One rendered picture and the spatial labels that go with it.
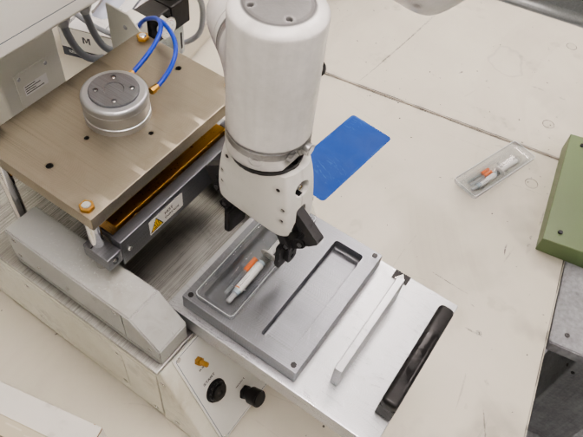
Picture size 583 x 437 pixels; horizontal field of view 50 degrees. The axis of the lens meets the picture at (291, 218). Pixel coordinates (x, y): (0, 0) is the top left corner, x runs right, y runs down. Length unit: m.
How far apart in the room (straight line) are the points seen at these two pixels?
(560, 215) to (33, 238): 0.89
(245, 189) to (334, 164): 0.59
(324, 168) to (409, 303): 0.47
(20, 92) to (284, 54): 0.49
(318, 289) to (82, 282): 0.28
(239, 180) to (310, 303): 0.20
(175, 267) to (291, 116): 0.37
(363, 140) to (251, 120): 0.75
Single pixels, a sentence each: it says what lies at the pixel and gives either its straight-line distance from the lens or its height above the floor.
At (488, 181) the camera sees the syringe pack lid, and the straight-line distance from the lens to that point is 1.26.
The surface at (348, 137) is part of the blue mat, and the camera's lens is 1.28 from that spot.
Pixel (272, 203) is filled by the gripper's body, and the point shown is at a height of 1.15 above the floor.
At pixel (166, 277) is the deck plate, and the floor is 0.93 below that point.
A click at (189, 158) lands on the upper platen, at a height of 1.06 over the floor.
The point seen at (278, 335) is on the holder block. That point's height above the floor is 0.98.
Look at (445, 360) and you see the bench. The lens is 1.04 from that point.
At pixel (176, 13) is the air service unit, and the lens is 1.01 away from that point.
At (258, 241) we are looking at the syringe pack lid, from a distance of 0.79.
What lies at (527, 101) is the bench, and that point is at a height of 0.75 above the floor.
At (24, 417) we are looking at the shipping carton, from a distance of 0.90.
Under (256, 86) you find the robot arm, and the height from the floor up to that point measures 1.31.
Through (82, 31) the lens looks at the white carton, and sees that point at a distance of 1.33.
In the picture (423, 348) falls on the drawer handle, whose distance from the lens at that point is 0.74.
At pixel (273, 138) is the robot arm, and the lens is 0.56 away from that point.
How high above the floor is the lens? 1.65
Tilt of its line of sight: 53 degrees down
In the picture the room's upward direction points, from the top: 8 degrees clockwise
